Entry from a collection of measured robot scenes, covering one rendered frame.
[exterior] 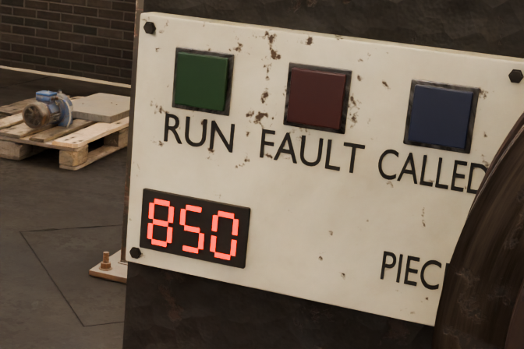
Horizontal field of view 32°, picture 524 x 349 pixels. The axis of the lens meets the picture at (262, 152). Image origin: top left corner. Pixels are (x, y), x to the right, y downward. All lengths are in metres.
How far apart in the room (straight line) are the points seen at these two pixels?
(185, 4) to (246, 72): 0.07
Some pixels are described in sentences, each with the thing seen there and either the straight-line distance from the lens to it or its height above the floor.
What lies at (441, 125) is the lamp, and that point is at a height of 1.19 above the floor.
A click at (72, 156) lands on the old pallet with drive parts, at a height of 0.08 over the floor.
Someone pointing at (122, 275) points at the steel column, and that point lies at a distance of 3.42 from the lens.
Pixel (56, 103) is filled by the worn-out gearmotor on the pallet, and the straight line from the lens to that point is 5.14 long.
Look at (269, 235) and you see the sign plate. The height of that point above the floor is 1.10.
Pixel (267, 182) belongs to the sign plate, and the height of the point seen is 1.14.
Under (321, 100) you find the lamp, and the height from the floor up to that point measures 1.20.
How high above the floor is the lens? 1.30
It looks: 14 degrees down
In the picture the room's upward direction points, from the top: 5 degrees clockwise
